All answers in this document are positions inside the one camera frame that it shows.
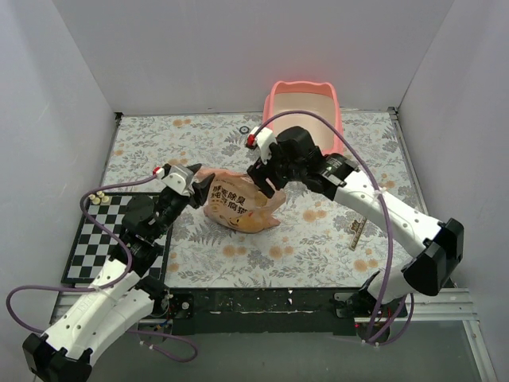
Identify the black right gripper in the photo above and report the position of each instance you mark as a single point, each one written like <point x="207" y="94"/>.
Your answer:
<point x="271" y="175"/>

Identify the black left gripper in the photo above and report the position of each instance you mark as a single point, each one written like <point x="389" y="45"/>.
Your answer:
<point x="174" y="202"/>

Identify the orange cat litter bag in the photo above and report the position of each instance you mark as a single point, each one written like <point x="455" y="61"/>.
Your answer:
<point x="235" y="202"/>

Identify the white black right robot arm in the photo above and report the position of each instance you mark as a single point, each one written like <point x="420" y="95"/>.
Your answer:
<point x="436" y="247"/>

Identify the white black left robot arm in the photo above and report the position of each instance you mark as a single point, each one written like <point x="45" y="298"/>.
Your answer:
<point x="123" y="292"/>

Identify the pink cat litter box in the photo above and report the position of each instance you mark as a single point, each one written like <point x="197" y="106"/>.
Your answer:
<point x="318" y="98"/>

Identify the floral patterned table mat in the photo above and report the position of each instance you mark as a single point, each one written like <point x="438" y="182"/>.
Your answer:
<point x="313" y="246"/>

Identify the cream chess pieces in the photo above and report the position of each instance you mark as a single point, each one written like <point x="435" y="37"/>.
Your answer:
<point x="98" y="198"/>

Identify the small brown label strip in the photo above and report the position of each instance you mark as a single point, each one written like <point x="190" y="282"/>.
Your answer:
<point x="356" y="228"/>

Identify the black white chessboard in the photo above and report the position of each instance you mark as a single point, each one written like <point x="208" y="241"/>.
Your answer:
<point x="91" y="246"/>

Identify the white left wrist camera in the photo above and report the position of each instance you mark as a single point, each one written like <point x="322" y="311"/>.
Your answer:
<point x="174" y="178"/>

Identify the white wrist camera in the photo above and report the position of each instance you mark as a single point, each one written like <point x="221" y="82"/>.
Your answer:
<point x="174" y="178"/>
<point x="260" y="139"/>

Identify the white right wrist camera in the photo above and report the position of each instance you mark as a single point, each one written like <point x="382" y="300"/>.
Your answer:
<point x="260" y="139"/>

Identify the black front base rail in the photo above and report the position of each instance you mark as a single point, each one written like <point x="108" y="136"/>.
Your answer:
<point x="258" y="310"/>

